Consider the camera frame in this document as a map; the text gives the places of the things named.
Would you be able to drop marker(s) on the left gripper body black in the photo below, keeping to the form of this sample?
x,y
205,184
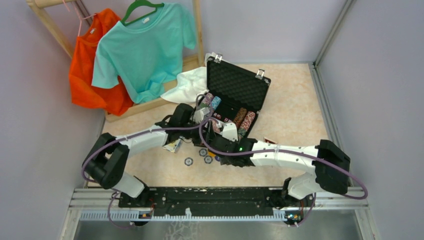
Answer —
x,y
193,133

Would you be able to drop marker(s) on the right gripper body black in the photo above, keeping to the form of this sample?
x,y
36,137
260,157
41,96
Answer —
x,y
224,160

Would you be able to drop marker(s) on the red black triangular card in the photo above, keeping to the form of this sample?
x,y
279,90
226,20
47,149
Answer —
x,y
269,141

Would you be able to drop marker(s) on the black poker set case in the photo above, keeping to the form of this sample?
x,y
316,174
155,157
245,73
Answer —
x,y
238,88

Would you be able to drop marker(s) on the red playing card deck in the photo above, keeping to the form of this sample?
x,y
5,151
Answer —
x,y
217,126

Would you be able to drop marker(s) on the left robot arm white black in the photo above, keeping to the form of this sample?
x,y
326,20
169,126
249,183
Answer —
x,y
106,162

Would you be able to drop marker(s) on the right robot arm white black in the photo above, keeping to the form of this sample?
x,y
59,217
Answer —
x,y
324,165

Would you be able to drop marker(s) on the grey poker chip upper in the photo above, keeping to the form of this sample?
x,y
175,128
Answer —
x,y
203,152

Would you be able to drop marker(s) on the grey poker chip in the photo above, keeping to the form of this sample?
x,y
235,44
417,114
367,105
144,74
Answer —
x,y
208,159
203,152
188,161

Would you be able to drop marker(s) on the grey poker chip lower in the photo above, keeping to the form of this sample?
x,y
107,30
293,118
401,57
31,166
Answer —
x,y
208,159

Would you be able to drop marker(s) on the green white chip row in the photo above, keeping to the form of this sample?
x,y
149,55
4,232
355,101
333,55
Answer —
x,y
206,101

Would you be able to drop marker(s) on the blue playing card box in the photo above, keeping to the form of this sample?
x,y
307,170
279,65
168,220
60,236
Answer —
x,y
173,147

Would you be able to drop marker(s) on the grey poker chip left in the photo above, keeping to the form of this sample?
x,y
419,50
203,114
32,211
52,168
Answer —
x,y
188,161

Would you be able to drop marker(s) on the white cloth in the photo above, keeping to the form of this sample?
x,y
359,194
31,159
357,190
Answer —
x,y
190,84

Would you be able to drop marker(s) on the blue grey chip row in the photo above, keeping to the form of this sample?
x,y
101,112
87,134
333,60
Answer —
x,y
215,103

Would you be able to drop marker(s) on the brown chip row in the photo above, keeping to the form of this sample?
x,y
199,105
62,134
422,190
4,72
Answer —
x,y
239,117

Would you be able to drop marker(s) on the red white chip row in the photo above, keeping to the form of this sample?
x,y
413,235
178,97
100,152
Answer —
x,y
246,124

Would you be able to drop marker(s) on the teal t-shirt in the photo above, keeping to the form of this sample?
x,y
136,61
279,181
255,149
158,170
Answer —
x,y
145,54

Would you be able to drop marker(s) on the green clothes hanger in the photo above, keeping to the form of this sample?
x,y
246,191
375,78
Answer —
x,y
140,9

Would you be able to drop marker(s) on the pink clothes hanger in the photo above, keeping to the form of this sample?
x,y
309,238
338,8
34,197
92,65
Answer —
x,y
81,20

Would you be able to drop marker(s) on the wooden clothes rack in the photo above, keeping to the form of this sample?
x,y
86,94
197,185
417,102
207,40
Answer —
x,y
189,62

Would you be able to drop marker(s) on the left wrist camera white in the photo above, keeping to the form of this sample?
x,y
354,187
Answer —
x,y
200,114

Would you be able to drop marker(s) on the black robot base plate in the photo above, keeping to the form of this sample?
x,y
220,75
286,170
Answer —
x,y
214,201

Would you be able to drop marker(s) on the aluminium frame rail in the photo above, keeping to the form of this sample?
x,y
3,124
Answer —
x,y
101,204

